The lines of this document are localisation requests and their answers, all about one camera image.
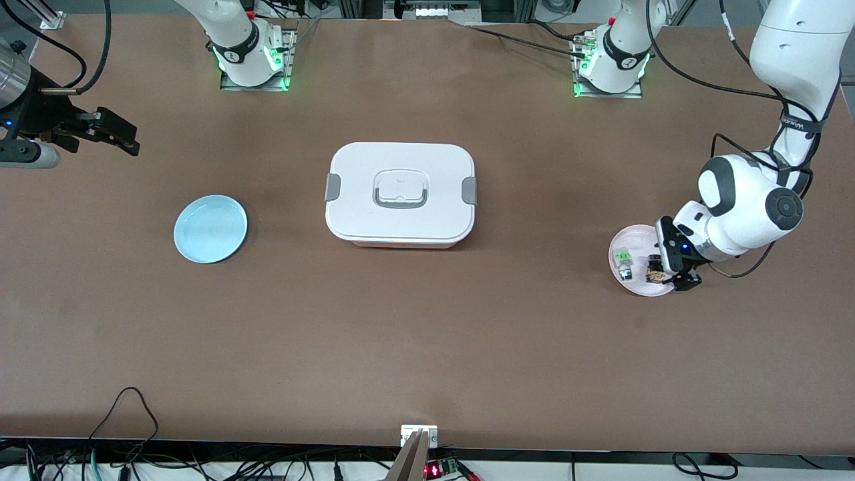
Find black device with white light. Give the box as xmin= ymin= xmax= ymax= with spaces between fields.
xmin=384 ymin=0 xmax=483 ymax=22

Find black cable to arm base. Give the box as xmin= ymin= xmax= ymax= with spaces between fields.
xmin=461 ymin=22 xmax=590 ymax=59

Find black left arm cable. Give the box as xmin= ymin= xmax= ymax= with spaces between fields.
xmin=647 ymin=0 xmax=836 ymax=279

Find grey metal mounting bar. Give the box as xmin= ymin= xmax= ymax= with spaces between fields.
xmin=387 ymin=431 xmax=432 ymax=481

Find light blue plate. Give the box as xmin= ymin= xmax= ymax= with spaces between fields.
xmin=174 ymin=194 xmax=248 ymax=264

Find circuit board with red LED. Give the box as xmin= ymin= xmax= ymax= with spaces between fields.
xmin=424 ymin=458 xmax=482 ymax=481

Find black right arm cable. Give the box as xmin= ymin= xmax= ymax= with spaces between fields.
xmin=0 ymin=3 xmax=89 ymax=94
xmin=75 ymin=0 xmax=113 ymax=93

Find thin black looped cable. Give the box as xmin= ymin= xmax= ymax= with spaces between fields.
xmin=90 ymin=387 xmax=159 ymax=442

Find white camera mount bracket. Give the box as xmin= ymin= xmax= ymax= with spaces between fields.
xmin=401 ymin=425 xmax=438 ymax=448

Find pale pink plate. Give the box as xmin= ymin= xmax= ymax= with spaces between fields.
xmin=609 ymin=224 xmax=682 ymax=297

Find white lunch box grey clips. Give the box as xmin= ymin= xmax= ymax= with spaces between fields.
xmin=325 ymin=142 xmax=478 ymax=249

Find black coiled cable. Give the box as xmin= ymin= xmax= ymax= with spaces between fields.
xmin=671 ymin=452 xmax=739 ymax=481

